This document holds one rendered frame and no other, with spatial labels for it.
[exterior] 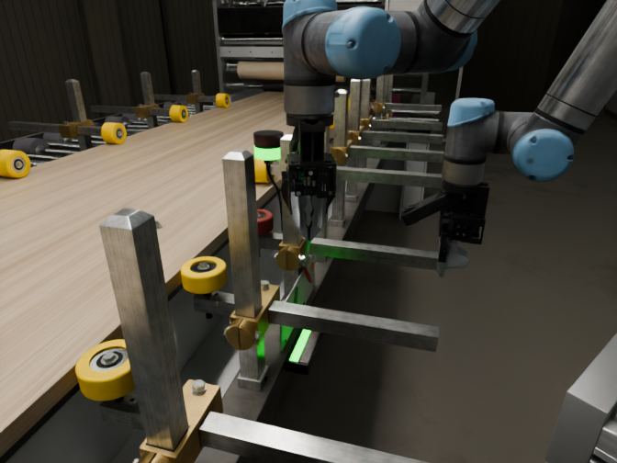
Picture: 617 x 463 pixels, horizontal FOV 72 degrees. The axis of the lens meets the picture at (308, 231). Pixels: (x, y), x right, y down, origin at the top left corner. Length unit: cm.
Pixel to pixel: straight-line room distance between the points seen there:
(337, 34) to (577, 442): 47
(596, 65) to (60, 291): 86
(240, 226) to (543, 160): 45
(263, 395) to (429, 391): 114
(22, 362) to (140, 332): 25
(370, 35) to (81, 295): 59
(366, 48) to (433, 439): 143
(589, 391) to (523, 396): 150
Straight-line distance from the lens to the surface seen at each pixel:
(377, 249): 94
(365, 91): 182
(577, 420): 48
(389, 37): 53
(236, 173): 62
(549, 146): 70
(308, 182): 65
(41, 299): 81
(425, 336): 73
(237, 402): 81
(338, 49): 52
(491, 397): 193
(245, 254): 67
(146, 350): 48
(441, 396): 187
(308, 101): 62
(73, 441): 80
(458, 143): 84
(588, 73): 71
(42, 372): 65
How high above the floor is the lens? 128
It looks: 25 degrees down
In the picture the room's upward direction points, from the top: straight up
